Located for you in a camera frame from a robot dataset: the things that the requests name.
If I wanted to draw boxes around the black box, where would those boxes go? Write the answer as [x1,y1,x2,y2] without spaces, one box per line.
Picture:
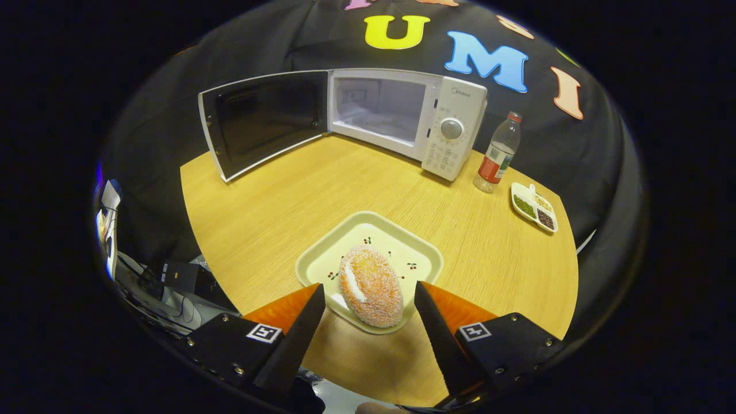
[161,261,201,294]

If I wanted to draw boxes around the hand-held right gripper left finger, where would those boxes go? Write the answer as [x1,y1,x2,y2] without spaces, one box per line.
[187,283,327,397]

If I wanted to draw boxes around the orange sugared bread roll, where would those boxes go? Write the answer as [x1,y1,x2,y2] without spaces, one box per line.
[338,245,405,329]

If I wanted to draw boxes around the black floor cables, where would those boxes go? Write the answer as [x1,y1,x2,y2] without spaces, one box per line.
[114,252,197,338]

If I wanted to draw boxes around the clear red label bottle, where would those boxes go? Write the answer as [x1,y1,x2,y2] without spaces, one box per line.
[473,111,523,194]

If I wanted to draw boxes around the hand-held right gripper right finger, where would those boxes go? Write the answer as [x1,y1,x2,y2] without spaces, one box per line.
[413,281,564,403]

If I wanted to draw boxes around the white microwave oven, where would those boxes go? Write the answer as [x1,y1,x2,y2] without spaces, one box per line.
[198,68,489,183]

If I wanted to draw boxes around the white divided bean dish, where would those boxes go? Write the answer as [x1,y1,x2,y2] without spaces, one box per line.
[510,182,559,234]

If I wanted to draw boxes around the cream cherry print tray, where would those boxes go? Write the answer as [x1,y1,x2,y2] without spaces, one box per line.
[294,210,445,336]

